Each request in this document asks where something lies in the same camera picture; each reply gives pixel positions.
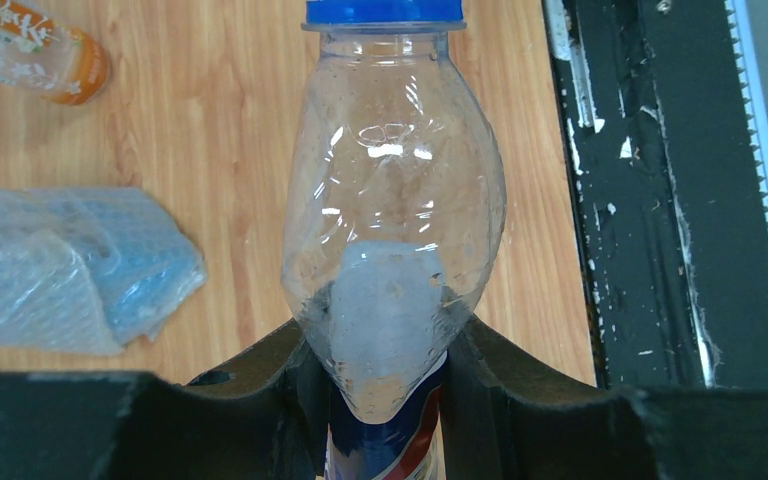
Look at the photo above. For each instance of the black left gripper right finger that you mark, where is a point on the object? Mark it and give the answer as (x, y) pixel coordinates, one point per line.
(507, 415)

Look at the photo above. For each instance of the orange tea bottle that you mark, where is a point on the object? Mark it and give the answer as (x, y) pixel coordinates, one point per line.
(56, 61)

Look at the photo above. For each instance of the blue bottle cap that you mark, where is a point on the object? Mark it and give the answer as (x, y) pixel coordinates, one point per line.
(323, 15)

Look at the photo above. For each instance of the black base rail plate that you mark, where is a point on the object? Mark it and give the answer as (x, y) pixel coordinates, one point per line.
(664, 114)

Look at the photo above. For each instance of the clear Pepsi bottle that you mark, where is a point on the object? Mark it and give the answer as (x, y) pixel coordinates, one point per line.
(394, 219)

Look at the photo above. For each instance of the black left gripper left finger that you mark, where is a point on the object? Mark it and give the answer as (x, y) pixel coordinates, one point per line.
(260, 415)

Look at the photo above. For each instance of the blue item in plastic bag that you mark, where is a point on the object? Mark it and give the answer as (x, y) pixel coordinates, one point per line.
(88, 270)

